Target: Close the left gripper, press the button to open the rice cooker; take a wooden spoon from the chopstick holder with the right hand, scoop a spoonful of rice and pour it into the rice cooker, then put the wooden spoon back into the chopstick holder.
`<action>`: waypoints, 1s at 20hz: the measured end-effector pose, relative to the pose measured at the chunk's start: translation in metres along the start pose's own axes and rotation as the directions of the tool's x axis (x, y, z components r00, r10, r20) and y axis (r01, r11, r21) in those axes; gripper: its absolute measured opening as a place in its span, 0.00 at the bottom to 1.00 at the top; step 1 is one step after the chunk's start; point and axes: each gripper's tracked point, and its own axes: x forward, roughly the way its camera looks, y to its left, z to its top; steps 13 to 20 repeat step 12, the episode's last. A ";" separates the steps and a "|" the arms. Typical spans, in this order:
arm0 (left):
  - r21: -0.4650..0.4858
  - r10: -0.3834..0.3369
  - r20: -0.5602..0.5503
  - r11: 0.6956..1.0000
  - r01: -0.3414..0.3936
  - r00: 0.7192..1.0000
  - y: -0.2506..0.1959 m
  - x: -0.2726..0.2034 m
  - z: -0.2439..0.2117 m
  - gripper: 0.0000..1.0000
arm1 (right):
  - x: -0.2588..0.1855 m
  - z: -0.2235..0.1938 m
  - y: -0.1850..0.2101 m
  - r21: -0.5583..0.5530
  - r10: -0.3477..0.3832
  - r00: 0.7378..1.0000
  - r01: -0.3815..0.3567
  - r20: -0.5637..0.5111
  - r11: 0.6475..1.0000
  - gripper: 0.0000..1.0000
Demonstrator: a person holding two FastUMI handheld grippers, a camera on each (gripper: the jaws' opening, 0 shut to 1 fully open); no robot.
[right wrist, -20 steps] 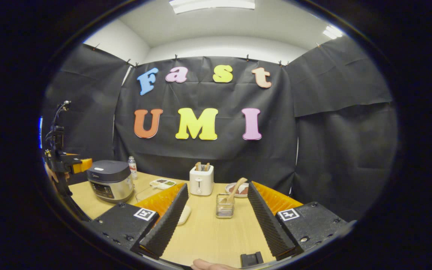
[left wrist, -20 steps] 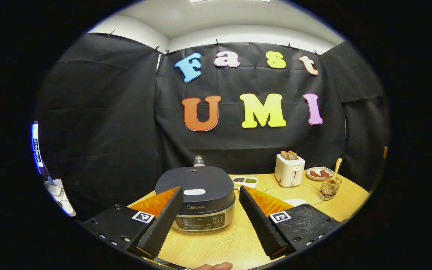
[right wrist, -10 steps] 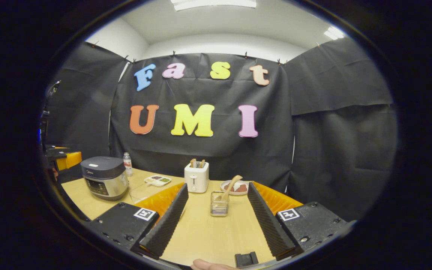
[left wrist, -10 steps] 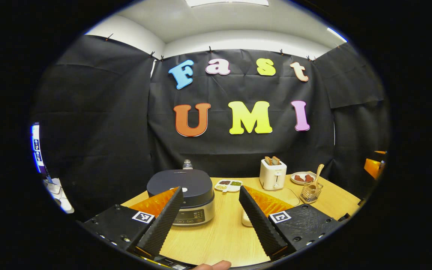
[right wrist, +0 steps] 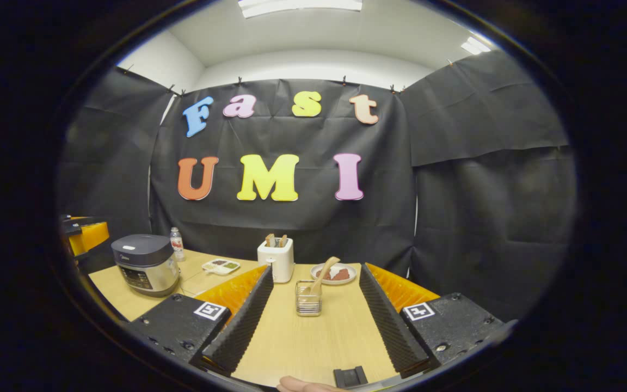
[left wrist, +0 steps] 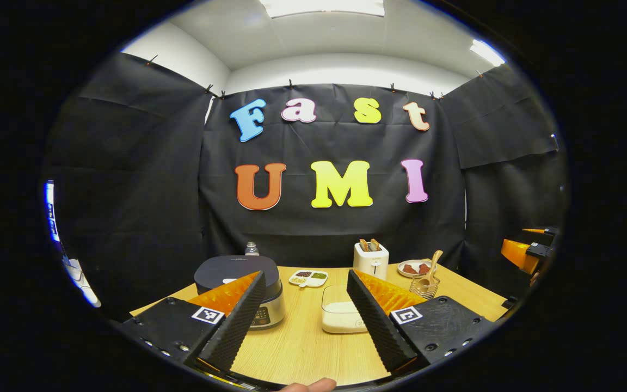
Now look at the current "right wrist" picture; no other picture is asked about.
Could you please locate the black backdrop cloth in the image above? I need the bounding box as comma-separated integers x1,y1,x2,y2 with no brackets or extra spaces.
58,49,578,322

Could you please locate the clear plastic container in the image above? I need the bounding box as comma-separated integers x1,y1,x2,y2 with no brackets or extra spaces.
179,265,262,297

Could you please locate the small clear bottle red label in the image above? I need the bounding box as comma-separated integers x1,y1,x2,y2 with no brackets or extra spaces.
169,227,186,262

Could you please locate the white round plate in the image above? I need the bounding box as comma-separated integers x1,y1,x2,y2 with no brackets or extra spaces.
310,263,357,285

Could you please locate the large ceiling light panel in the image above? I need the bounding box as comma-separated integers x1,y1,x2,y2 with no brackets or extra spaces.
237,0,363,19

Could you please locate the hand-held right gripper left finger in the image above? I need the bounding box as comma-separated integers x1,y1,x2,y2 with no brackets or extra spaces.
127,265,274,377

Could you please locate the white toaster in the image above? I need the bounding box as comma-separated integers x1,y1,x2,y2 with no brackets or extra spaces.
257,237,295,284

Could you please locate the small white sauce tray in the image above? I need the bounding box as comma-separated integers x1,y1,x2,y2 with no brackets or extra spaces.
202,259,241,275

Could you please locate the metal wire chopstick holder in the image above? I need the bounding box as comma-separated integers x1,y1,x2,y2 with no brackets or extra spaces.
295,280,323,317

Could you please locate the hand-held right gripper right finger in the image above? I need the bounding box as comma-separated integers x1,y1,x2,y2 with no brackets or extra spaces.
359,262,517,379

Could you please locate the small ceiling light panel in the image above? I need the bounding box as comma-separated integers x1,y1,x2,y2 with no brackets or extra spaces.
460,36,491,56

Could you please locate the wooden spoon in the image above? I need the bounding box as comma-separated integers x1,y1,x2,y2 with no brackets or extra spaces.
300,256,341,297

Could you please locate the grey silver rice cooker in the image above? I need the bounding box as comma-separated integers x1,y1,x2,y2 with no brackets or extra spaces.
111,234,180,297

